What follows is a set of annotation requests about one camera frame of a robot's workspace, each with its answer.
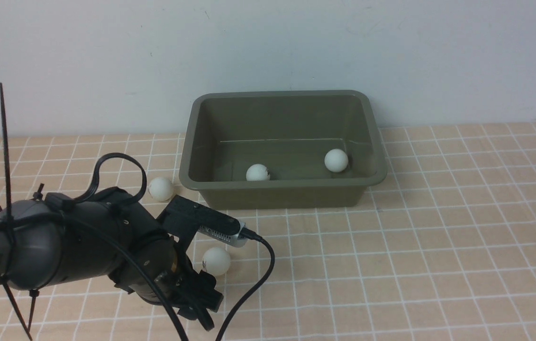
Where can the checkered beige tablecloth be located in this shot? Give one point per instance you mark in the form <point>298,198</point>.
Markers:
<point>443,250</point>

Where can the plain white ball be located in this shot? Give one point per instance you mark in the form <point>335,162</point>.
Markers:
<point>336,160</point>

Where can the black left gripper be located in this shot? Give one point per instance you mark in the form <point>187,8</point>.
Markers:
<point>192,293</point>

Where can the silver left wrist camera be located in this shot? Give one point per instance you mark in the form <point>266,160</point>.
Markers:
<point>184,218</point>

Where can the black cable tie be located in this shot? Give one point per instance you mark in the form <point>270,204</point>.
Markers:
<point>7,189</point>

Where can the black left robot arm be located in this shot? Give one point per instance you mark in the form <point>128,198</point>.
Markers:
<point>54,240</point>

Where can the white printed ball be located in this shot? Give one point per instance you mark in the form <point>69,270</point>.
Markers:
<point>216,261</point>
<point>257,172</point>

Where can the olive green plastic bin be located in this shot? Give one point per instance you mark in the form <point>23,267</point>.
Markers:
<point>290,133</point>

